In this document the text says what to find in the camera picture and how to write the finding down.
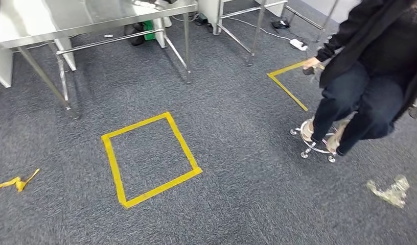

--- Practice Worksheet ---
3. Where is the stainless steel workbench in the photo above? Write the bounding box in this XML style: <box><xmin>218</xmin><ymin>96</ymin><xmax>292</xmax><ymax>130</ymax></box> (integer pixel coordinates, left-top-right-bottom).
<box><xmin>0</xmin><ymin>0</ymin><xmax>199</xmax><ymax>119</ymax></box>

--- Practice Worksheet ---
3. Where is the yellow floor tape square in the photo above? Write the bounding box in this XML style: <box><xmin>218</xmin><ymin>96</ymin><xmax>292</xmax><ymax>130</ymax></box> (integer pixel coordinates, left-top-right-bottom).
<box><xmin>267</xmin><ymin>61</ymin><xmax>326</xmax><ymax>112</ymax></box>
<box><xmin>101</xmin><ymin>111</ymin><xmax>203</xmax><ymax>210</ymax></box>

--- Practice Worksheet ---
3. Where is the stainless steel table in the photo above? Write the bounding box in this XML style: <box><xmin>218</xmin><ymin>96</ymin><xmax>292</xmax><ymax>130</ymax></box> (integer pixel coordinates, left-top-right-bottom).
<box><xmin>213</xmin><ymin>0</ymin><xmax>339</xmax><ymax>66</ymax></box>

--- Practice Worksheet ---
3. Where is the chrome stool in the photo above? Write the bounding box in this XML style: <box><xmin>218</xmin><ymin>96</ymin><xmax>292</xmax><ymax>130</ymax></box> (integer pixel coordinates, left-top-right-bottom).
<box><xmin>289</xmin><ymin>116</ymin><xmax>342</xmax><ymax>164</ymax></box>

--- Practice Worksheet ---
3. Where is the black power adapter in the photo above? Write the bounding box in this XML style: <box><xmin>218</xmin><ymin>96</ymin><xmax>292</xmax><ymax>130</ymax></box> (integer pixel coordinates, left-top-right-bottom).
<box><xmin>194</xmin><ymin>13</ymin><xmax>214</xmax><ymax>34</ymax></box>

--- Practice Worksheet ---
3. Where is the green floor object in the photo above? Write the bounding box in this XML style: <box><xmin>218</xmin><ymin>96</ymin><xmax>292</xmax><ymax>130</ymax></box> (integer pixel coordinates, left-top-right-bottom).
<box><xmin>143</xmin><ymin>20</ymin><xmax>156</xmax><ymax>41</ymax></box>

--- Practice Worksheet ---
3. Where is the black floor object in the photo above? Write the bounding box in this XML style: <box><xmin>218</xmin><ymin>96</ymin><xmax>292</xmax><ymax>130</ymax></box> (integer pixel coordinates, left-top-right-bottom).
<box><xmin>123</xmin><ymin>22</ymin><xmax>146</xmax><ymax>47</ymax></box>

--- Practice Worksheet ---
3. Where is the white power strip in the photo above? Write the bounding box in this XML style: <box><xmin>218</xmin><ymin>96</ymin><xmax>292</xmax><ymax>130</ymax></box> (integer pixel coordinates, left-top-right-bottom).
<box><xmin>289</xmin><ymin>38</ymin><xmax>309</xmax><ymax>52</ymax></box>

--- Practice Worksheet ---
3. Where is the small black floor device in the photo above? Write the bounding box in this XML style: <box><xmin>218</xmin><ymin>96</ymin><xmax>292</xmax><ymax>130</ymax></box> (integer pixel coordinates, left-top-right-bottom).
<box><xmin>271</xmin><ymin>19</ymin><xmax>291</xmax><ymax>30</ymax></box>

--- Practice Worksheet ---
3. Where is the seated person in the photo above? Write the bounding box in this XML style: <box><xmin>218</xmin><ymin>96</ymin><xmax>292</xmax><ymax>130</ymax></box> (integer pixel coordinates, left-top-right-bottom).
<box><xmin>302</xmin><ymin>0</ymin><xmax>417</xmax><ymax>157</ymax></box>

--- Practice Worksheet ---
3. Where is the crumpled yellow floor tape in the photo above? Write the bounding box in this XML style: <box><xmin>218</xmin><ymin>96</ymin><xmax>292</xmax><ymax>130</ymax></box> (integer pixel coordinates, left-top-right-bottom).
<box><xmin>0</xmin><ymin>168</ymin><xmax>40</xmax><ymax>193</ymax></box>

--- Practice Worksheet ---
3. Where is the crumpled clear plastic wrap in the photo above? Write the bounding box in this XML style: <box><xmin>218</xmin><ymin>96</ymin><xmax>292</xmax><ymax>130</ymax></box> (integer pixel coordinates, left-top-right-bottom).
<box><xmin>365</xmin><ymin>175</ymin><xmax>410</xmax><ymax>209</ymax></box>

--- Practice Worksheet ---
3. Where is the white floor cable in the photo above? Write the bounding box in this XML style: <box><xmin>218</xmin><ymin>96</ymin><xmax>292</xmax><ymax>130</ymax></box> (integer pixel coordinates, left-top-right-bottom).
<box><xmin>225</xmin><ymin>17</ymin><xmax>294</xmax><ymax>42</ymax></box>

